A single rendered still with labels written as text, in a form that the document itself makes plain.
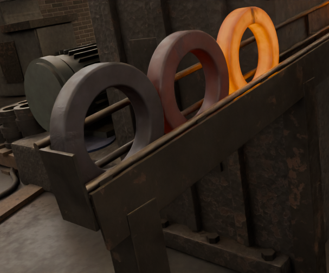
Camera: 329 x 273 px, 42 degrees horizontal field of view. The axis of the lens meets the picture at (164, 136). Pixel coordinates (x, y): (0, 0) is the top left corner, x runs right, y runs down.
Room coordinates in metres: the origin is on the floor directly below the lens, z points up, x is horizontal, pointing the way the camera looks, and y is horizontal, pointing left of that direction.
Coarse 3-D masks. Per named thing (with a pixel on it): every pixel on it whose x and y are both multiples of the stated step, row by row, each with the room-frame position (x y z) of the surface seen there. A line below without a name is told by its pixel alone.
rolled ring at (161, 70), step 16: (176, 32) 0.70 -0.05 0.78; (192, 32) 0.69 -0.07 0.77; (160, 48) 0.67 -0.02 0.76; (176, 48) 0.66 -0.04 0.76; (192, 48) 0.69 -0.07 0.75; (208, 48) 0.72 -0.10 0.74; (160, 64) 0.64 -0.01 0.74; (176, 64) 0.66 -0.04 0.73; (208, 64) 0.74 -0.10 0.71; (224, 64) 0.75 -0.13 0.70; (160, 80) 0.63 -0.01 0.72; (208, 80) 0.75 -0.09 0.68; (224, 80) 0.74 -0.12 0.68; (160, 96) 0.63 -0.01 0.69; (208, 96) 0.74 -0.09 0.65; (224, 96) 0.74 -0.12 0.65; (176, 112) 0.65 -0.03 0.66
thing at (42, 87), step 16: (80, 48) 2.14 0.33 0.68; (96, 48) 2.12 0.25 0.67; (32, 64) 2.00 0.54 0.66; (48, 64) 1.95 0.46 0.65; (64, 64) 1.94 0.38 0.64; (80, 64) 2.00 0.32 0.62; (32, 80) 2.03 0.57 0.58; (48, 80) 1.93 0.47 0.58; (64, 80) 1.88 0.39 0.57; (32, 96) 2.06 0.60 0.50; (48, 96) 1.95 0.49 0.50; (96, 96) 1.97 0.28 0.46; (32, 112) 2.08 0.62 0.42; (48, 112) 1.98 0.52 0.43; (96, 112) 2.00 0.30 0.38; (48, 128) 2.01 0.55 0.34; (96, 128) 2.05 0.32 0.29; (112, 128) 2.00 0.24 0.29; (16, 144) 2.19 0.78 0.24; (32, 144) 2.11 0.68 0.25; (112, 144) 1.87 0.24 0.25; (16, 160) 2.21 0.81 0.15; (32, 160) 2.08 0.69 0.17; (96, 160) 1.71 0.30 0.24; (32, 176) 2.12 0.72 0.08
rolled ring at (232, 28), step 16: (240, 16) 0.79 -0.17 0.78; (256, 16) 0.83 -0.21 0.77; (224, 32) 0.78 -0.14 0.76; (240, 32) 0.78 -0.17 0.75; (256, 32) 0.86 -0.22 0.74; (272, 32) 0.86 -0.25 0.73; (224, 48) 0.76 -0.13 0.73; (272, 48) 0.86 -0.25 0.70; (272, 64) 0.86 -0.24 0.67; (240, 80) 0.77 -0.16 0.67
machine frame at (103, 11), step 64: (128, 0) 1.40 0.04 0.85; (192, 0) 1.22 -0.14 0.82; (256, 0) 1.08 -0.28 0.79; (320, 0) 1.23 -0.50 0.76; (192, 64) 1.23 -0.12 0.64; (256, 64) 1.09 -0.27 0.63; (128, 128) 1.44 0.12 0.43; (320, 128) 1.20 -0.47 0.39; (192, 192) 1.27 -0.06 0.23; (256, 192) 1.13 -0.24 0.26; (256, 256) 1.09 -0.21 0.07
